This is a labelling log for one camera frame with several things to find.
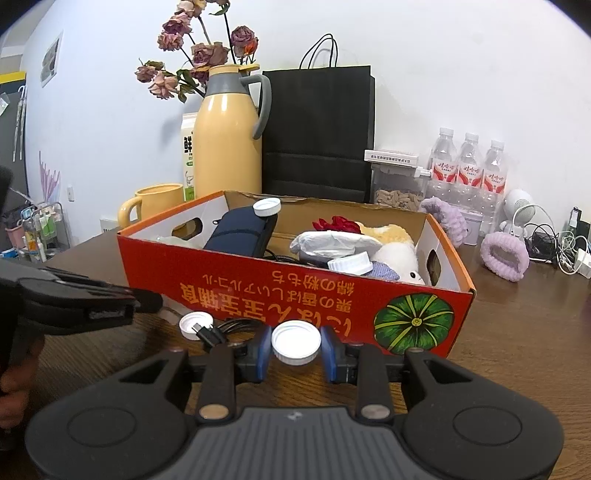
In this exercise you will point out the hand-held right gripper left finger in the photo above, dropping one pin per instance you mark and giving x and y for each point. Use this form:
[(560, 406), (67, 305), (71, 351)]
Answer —
[(263, 353)]

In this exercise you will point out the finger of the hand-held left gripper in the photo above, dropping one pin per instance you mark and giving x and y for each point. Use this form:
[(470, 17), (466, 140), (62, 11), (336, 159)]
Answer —
[(147, 302), (111, 315)]

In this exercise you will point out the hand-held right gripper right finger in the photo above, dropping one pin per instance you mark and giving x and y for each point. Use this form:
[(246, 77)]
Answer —
[(328, 353)]

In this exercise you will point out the white bottle cap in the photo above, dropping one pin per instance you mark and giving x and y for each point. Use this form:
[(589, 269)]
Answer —
[(351, 265), (295, 344), (191, 321)]

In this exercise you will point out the orange cardboard box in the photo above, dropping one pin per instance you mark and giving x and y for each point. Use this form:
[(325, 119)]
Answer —
[(277, 286)]

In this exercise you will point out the purple woven pouch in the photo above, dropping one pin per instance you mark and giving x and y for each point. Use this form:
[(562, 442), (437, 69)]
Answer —
[(383, 271)]

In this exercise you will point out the iridescent organza bag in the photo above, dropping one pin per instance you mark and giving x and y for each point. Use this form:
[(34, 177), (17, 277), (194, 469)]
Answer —
[(328, 242)]

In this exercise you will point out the navy zip pouch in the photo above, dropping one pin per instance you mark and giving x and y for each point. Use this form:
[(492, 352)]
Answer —
[(235, 233)]

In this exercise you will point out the yellow and white plush toy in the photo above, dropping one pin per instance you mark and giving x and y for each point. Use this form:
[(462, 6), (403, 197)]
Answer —
[(397, 256)]

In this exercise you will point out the red rose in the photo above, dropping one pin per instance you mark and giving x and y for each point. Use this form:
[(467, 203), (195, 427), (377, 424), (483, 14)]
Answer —
[(341, 225)]

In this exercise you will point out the white lid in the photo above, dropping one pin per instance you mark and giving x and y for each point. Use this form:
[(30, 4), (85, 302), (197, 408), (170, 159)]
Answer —
[(268, 206)]

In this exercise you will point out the person's left hand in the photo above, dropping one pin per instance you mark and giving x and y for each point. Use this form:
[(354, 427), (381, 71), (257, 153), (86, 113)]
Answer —
[(14, 392)]

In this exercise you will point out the yellow mug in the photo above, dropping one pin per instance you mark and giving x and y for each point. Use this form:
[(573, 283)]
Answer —
[(157, 198)]

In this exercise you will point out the white milk carton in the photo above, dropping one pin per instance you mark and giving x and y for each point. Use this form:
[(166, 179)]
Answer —
[(188, 152)]

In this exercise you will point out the clear nut container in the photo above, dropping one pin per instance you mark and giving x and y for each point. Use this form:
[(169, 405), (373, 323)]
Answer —
[(397, 198)]

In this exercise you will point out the purple fluffy headband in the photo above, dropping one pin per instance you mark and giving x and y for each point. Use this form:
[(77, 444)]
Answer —
[(505, 270), (443, 217)]

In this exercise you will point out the yellow thermos jug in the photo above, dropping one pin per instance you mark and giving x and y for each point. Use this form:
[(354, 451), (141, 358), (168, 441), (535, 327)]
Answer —
[(226, 138)]

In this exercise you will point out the small pale box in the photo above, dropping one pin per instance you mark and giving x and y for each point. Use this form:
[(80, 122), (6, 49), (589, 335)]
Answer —
[(473, 228)]

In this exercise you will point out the clear water bottle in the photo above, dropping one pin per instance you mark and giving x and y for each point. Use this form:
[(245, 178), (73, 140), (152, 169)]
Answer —
[(494, 175), (443, 166), (470, 170)]

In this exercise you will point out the black paper bag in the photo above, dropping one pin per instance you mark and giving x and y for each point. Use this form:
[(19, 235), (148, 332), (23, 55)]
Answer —
[(318, 129)]

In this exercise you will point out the small white round robot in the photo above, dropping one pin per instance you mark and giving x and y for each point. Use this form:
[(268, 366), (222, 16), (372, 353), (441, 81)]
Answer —
[(517, 207)]

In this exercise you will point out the dried rose bouquet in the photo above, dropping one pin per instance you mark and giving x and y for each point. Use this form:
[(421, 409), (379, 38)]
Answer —
[(203, 53)]

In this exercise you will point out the white charger plug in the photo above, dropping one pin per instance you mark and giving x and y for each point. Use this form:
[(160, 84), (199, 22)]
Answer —
[(584, 265)]

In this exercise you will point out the black power adapter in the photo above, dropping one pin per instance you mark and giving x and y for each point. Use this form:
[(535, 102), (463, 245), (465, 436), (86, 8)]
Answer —
[(581, 224)]

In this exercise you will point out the white wall socket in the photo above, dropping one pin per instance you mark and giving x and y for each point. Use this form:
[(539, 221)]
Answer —
[(70, 194)]

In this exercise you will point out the purple flower wall sticker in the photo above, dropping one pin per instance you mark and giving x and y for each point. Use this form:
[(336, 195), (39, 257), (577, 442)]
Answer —
[(50, 180)]

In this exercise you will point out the wall poster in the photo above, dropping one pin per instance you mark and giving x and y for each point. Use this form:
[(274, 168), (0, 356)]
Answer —
[(51, 60)]

